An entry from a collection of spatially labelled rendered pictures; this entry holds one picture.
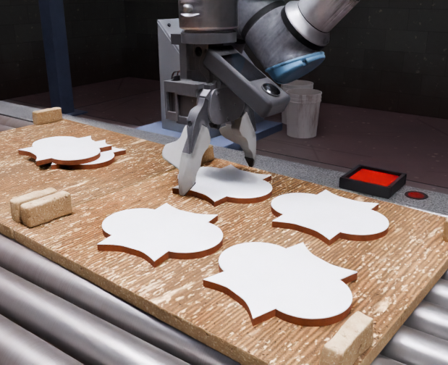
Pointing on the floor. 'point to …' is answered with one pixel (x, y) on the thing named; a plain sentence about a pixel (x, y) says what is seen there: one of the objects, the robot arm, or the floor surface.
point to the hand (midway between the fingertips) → (223, 182)
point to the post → (57, 56)
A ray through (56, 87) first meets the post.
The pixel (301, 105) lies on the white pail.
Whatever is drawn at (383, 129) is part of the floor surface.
